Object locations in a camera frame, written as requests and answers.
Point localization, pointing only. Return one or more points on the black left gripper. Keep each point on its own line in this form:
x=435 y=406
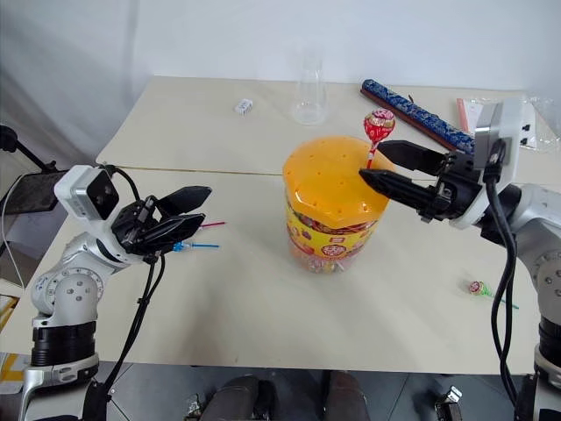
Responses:
x=131 y=226

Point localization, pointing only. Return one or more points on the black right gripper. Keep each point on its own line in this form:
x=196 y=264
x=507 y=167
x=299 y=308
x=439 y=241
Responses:
x=451 y=186

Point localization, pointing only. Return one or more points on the red lollipop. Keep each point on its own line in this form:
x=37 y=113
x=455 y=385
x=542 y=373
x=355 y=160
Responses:
x=379 y=127

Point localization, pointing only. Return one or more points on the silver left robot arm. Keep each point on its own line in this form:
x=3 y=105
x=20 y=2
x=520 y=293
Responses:
x=66 y=289

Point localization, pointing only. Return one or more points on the yellow lollipop jar orange lid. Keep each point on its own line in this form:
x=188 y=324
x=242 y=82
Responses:
x=333 y=199

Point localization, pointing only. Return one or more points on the pink stick lollipop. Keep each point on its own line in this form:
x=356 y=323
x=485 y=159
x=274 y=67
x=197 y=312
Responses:
x=212 y=225

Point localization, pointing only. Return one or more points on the blue stick lollipop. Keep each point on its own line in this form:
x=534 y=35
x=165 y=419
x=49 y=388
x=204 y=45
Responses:
x=195 y=246

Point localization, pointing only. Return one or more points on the long blue patterned box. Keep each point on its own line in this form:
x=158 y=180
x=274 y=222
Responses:
x=421 y=116

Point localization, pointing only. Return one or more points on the clear plastic cup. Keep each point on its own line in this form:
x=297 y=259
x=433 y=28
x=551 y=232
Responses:
x=310 y=94

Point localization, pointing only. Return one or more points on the white power strip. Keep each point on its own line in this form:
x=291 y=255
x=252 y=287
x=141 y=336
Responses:
x=527 y=127

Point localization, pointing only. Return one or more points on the clear plastic bag with papers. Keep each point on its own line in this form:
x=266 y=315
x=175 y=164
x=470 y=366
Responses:
x=539 y=123

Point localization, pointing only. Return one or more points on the green stick lollipop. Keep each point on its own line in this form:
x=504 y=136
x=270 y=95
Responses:
x=484 y=290

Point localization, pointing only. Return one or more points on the black tablet on stand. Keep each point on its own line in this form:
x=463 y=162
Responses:
x=30 y=193

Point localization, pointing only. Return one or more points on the dark rounded left shape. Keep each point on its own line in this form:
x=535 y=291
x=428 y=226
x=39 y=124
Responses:
x=239 y=399

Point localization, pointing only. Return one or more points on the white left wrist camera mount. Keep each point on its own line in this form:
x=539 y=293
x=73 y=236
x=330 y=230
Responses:
x=87 y=190

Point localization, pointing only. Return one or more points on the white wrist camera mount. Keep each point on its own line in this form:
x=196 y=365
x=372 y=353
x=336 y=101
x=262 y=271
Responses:
x=87 y=190
x=499 y=144

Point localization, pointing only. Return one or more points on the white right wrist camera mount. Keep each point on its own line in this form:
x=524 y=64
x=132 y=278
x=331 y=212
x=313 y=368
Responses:
x=499 y=144

